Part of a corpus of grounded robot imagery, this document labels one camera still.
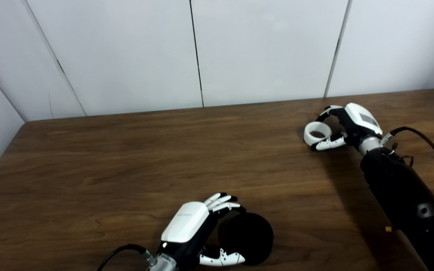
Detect white and black left hand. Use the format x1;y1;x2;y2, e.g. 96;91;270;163
157;192;246;268

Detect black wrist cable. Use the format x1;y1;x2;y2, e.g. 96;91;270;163
381;126;434;189
97;244;156;271

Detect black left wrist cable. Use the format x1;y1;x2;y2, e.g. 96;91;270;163
97;244;156;271

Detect round black part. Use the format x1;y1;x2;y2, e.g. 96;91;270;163
218;213;274;266

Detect white and black right hand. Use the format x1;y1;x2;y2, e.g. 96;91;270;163
310;103;384;152

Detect thin black wire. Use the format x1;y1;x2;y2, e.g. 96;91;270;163
388;142;414;167

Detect white toothed ring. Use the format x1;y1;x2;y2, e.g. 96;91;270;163
304;121;333;146

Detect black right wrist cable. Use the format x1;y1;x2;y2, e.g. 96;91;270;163
381;126;434;189

